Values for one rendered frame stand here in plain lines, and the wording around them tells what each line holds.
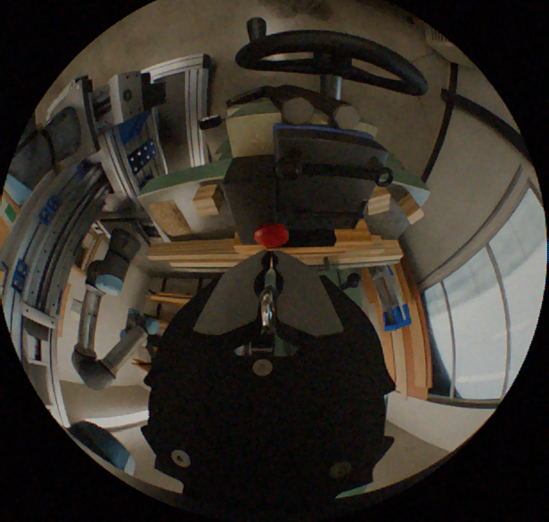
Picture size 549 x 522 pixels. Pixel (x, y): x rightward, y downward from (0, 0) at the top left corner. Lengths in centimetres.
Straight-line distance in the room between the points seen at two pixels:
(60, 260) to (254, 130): 62
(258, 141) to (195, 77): 83
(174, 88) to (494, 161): 192
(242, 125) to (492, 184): 146
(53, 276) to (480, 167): 212
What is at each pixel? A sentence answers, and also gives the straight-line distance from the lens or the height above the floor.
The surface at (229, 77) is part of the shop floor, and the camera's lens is 114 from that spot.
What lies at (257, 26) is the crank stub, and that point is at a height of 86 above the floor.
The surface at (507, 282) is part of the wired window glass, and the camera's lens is 153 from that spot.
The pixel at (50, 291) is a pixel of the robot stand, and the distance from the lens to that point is 64.
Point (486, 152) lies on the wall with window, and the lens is 153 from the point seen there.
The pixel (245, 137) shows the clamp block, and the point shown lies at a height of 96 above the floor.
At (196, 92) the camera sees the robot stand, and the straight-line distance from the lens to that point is 95.
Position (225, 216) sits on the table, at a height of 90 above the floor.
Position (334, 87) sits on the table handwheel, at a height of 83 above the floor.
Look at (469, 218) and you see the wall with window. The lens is 153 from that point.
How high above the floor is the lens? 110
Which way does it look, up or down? 32 degrees down
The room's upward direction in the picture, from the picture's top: 180 degrees clockwise
